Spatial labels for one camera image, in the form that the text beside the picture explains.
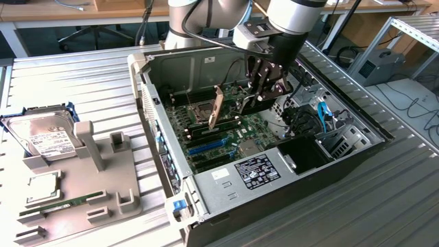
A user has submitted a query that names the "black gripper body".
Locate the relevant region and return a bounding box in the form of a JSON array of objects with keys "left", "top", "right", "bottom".
[{"left": 269, "top": 32, "right": 309, "bottom": 70}]

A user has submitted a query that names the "black graphics card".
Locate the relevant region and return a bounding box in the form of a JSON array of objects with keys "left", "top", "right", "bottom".
[{"left": 207, "top": 85, "right": 278, "bottom": 130}]

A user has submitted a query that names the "silver drive cage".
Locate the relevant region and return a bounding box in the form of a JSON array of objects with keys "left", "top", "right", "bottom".
[{"left": 255, "top": 42, "right": 375, "bottom": 160}]

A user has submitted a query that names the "green motherboard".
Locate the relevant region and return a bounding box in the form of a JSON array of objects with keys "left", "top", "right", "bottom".
[{"left": 163, "top": 86, "right": 274, "bottom": 174}]

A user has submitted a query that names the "metal CPU socket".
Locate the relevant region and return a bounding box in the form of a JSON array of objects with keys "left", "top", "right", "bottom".
[{"left": 187, "top": 99, "right": 213, "bottom": 125}]

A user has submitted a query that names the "silver chipset heat sink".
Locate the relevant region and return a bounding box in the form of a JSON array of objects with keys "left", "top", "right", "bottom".
[{"left": 238, "top": 141, "right": 266, "bottom": 158}]

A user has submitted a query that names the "dark RAM stick with label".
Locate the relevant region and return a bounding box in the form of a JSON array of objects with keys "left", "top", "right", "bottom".
[{"left": 190, "top": 124, "right": 242, "bottom": 137}]

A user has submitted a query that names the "grey cabinet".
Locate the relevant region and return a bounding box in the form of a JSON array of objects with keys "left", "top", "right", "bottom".
[{"left": 357, "top": 48, "right": 409, "bottom": 87}]

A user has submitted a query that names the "black expansion slot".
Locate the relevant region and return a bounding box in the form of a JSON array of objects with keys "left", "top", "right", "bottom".
[{"left": 190, "top": 151, "right": 234, "bottom": 164}]

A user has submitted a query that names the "open black PC case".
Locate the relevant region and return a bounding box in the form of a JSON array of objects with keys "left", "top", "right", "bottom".
[{"left": 127, "top": 30, "right": 397, "bottom": 247}]

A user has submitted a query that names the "silver power supply unit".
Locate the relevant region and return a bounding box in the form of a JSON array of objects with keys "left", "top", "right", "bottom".
[{"left": 187, "top": 147, "right": 301, "bottom": 216}]

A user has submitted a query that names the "brown cardboard box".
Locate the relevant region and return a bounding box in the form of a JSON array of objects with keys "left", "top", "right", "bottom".
[{"left": 93, "top": 0, "right": 170, "bottom": 11}]

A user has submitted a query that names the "black office chair base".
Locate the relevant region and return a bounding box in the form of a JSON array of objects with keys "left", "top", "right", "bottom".
[{"left": 57, "top": 24, "right": 135, "bottom": 51}]

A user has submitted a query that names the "blue case latch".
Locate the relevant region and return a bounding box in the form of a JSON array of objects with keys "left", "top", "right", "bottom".
[{"left": 173, "top": 199, "right": 189, "bottom": 213}]

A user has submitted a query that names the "hard disk drive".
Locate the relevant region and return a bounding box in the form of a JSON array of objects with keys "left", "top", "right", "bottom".
[{"left": 0, "top": 101, "right": 82, "bottom": 158}]

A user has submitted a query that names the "silver hard disk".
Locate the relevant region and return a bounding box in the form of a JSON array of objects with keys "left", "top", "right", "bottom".
[{"left": 2, "top": 111, "right": 79, "bottom": 162}]

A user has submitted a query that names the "grey parts rack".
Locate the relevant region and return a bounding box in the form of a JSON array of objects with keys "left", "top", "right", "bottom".
[{"left": 13, "top": 120, "right": 143, "bottom": 245}]

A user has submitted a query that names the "silver CPU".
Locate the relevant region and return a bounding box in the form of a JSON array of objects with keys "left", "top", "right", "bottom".
[{"left": 27, "top": 176, "right": 61, "bottom": 204}]

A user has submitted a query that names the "green RAM stick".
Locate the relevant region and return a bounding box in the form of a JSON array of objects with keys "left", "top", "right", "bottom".
[{"left": 19, "top": 190, "right": 105, "bottom": 217}]

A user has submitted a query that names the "black wire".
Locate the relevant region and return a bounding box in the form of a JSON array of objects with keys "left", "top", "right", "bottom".
[{"left": 219, "top": 58, "right": 249, "bottom": 88}]

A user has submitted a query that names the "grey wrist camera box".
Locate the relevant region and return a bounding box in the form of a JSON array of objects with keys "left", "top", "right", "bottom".
[{"left": 233, "top": 21, "right": 273, "bottom": 50}]

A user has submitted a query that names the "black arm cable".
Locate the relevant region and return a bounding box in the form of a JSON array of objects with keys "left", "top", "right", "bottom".
[{"left": 181, "top": 0, "right": 250, "bottom": 55}]

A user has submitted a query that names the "black power cable bundle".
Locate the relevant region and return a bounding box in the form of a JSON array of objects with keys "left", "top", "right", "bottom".
[{"left": 283, "top": 105, "right": 319, "bottom": 136}]

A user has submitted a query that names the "blue wire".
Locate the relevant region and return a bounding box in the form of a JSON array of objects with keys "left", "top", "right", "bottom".
[{"left": 317, "top": 101, "right": 333, "bottom": 134}]

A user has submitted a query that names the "wooden desk white frame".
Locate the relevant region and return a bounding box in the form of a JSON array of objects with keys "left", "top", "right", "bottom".
[
  {"left": 0, "top": 0, "right": 171, "bottom": 59},
  {"left": 253, "top": 0, "right": 434, "bottom": 51}
]

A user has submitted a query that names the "grey hanging cable with plug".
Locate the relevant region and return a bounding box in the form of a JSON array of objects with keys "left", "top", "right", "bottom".
[{"left": 137, "top": 0, "right": 154, "bottom": 46}]

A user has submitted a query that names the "aluminium frame rack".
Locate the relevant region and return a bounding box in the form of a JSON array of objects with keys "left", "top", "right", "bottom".
[{"left": 346, "top": 14, "right": 439, "bottom": 79}]

